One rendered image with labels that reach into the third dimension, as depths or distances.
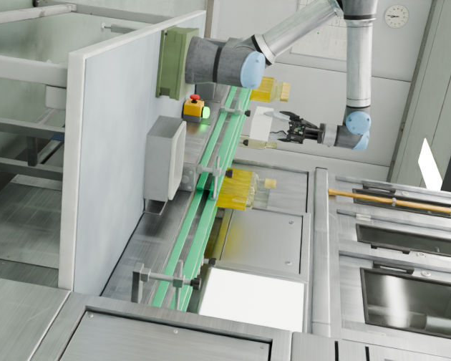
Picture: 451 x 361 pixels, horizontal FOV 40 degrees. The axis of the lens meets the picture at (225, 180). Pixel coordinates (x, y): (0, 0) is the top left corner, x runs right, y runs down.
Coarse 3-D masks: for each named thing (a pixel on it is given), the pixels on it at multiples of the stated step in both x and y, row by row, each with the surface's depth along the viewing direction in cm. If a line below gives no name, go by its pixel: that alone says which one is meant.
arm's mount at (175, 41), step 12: (168, 36) 188; (180, 36) 186; (192, 36) 194; (168, 48) 188; (180, 48) 187; (168, 60) 189; (180, 60) 188; (168, 72) 190; (180, 72) 189; (168, 84) 191; (180, 84) 190; (156, 96) 193; (180, 96) 194
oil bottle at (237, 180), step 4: (224, 176) 238; (236, 176) 239; (224, 180) 236; (228, 180) 236; (232, 180) 236; (236, 180) 236; (240, 180) 237; (244, 180) 237; (248, 180) 237; (252, 180) 238; (244, 184) 235; (248, 184) 235; (252, 184) 235; (256, 184) 238; (256, 188) 237
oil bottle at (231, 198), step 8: (224, 192) 226; (232, 192) 227; (240, 192) 228; (248, 192) 228; (224, 200) 226; (232, 200) 225; (240, 200) 225; (248, 200) 225; (240, 208) 227; (248, 208) 226
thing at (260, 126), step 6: (258, 108) 225; (264, 108) 226; (270, 108) 228; (258, 114) 216; (252, 120) 206; (258, 120) 207; (264, 120) 208; (270, 120) 209; (252, 126) 206; (258, 126) 206; (264, 126) 206; (270, 126) 216; (252, 132) 207; (258, 132) 207; (264, 132) 207; (252, 138) 208; (258, 138) 207; (264, 138) 207
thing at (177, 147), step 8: (184, 128) 204; (176, 136) 190; (184, 136) 205; (176, 144) 206; (184, 144) 207; (176, 152) 208; (176, 160) 209; (176, 168) 211; (176, 176) 211; (176, 184) 207; (168, 192) 198
